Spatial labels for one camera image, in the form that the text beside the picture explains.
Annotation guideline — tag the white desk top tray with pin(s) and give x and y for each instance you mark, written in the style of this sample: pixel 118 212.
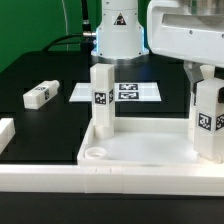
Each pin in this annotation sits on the white desk top tray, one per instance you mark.
pixel 141 142

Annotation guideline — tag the white marker base plate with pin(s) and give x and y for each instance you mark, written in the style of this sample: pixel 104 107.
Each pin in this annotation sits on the white marker base plate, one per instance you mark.
pixel 145 92

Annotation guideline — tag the white front obstacle bar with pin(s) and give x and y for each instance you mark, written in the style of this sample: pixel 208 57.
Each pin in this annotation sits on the white front obstacle bar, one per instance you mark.
pixel 202 180

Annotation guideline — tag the white left obstacle block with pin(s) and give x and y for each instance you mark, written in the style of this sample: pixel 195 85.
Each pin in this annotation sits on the white left obstacle block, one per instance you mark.
pixel 7 132

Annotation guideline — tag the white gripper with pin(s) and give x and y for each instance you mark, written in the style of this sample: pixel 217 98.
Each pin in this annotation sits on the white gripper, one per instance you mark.
pixel 190 30

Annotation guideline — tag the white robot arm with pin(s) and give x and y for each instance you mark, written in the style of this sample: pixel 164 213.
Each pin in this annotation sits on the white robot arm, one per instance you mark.
pixel 120 36

